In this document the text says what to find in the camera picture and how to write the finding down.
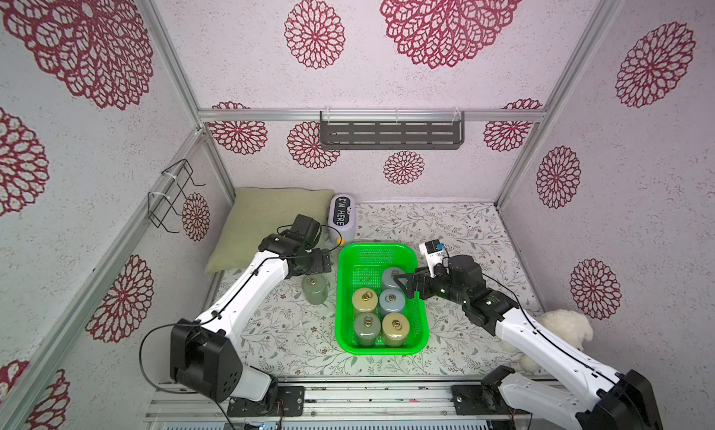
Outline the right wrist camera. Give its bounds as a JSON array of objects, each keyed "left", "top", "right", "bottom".
[{"left": 419, "top": 239, "right": 449, "bottom": 278}]

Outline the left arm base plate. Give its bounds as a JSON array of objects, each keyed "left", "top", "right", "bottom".
[{"left": 227, "top": 385, "right": 305, "bottom": 418}]

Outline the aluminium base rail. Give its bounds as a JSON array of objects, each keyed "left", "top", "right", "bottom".
[{"left": 143, "top": 376, "right": 537, "bottom": 429}]

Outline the green pillow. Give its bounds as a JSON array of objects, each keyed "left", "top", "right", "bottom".
[{"left": 205, "top": 187, "right": 334, "bottom": 274}]

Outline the beige canister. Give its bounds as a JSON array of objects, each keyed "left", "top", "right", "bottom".
[
  {"left": 382, "top": 313, "right": 411, "bottom": 347},
  {"left": 351, "top": 288, "right": 379, "bottom": 316}
]

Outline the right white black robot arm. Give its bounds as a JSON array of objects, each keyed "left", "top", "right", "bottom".
[{"left": 387, "top": 253, "right": 664, "bottom": 429}]

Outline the grey wall shelf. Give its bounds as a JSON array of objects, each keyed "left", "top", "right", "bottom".
[{"left": 318, "top": 111, "right": 465, "bottom": 151}]

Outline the grey-green canister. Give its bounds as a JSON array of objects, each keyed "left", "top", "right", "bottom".
[
  {"left": 353, "top": 312, "right": 382, "bottom": 347},
  {"left": 302, "top": 275, "right": 329, "bottom": 305}
]

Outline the green plastic basket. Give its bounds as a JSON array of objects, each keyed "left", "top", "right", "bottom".
[{"left": 334, "top": 243, "right": 429, "bottom": 355}]

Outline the black wire wall rack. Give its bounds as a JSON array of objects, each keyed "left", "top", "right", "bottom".
[{"left": 146, "top": 158, "right": 205, "bottom": 234}]

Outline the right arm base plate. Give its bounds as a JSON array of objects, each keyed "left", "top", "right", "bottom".
[{"left": 452, "top": 385, "right": 504, "bottom": 416}]

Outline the white plush dog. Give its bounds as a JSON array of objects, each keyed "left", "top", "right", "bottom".
[{"left": 500, "top": 309, "right": 594, "bottom": 374}]

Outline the white digital clock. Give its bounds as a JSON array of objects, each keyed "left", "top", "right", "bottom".
[{"left": 327, "top": 193, "right": 358, "bottom": 246}]

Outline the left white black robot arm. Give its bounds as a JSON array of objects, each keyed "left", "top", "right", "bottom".
[{"left": 169, "top": 214, "right": 331, "bottom": 407}]

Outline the blue-grey canister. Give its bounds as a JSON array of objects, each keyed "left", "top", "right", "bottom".
[
  {"left": 382, "top": 267, "right": 404, "bottom": 290},
  {"left": 378, "top": 288, "right": 406, "bottom": 316}
]

